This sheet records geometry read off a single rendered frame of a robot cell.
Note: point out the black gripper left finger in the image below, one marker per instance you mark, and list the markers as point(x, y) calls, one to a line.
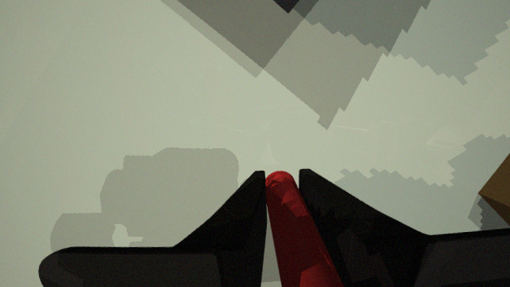
point(225, 251)

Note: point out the red peg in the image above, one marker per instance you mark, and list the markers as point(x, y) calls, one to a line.
point(302, 258)

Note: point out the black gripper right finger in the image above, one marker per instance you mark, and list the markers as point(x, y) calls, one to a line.
point(371, 249)

